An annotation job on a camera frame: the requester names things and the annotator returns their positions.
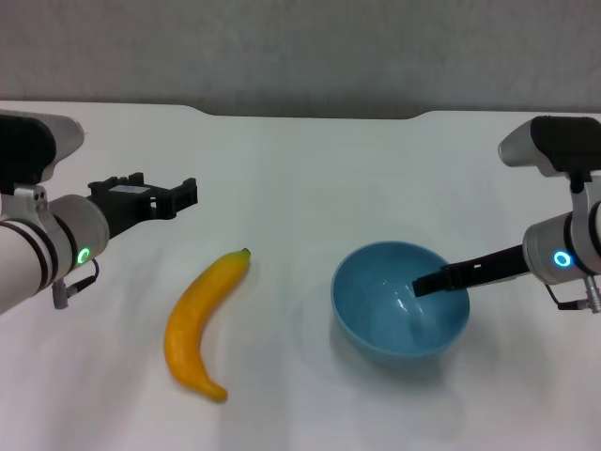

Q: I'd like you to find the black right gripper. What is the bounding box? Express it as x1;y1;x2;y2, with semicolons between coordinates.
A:
411;244;530;299

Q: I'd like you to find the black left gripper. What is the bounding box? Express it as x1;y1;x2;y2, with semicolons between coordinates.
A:
87;172;198;245

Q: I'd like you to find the blue ceramic bowl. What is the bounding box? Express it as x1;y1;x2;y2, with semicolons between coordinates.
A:
331;241;470;370

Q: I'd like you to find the yellow banana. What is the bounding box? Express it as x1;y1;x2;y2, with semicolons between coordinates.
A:
162;247;253;403

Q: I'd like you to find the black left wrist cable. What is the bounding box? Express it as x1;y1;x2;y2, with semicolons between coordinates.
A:
51;257;100;310

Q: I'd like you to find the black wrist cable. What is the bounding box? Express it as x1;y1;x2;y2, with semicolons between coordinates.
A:
51;257;100;310
544;274;601;315

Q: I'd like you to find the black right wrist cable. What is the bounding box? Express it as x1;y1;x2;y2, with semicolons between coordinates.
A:
544;274;601;315

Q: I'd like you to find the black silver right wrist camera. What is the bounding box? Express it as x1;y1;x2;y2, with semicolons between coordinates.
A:
498;114;601;212

